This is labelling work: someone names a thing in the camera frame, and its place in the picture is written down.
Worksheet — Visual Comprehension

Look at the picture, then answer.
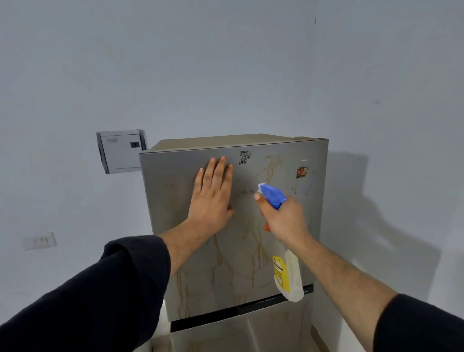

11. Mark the person's left hand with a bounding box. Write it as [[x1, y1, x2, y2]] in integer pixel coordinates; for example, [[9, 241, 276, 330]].
[[187, 156, 236, 240]]

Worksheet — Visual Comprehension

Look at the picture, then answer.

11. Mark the person's right hand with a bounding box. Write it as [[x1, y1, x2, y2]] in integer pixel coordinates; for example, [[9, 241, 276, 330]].
[[253, 193, 312, 249]]

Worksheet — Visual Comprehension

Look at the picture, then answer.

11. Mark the silver refrigerator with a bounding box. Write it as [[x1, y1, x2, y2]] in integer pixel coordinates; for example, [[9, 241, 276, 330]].
[[139, 133, 330, 352]]

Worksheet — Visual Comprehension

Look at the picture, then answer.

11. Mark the spray bottle blue nozzle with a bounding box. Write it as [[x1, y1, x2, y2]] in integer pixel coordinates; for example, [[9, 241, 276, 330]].
[[252, 183, 305, 303]]

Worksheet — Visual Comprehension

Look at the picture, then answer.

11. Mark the person's right forearm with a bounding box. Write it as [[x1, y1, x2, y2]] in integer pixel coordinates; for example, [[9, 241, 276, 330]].
[[288, 234, 464, 352]]

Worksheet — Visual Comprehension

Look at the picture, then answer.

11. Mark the person's left forearm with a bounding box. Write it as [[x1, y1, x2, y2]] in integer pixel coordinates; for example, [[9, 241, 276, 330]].
[[0, 219, 203, 352]]

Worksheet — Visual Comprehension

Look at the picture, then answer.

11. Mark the grey electrical panel box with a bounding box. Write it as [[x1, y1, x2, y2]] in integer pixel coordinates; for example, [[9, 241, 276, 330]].
[[96, 129, 148, 175]]

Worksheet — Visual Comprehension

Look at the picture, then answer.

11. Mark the white wall switch plate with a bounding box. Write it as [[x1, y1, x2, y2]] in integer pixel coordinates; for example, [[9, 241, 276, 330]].
[[21, 232, 58, 251]]

